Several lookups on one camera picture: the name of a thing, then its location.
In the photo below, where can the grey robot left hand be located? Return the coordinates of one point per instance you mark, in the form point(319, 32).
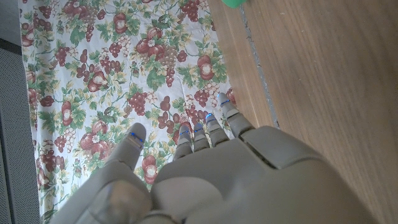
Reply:
point(233, 180)

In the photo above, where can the green ball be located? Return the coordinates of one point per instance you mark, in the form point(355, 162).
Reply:
point(233, 2)

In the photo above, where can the floral fruit print backdrop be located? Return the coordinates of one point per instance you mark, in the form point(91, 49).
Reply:
point(124, 77)

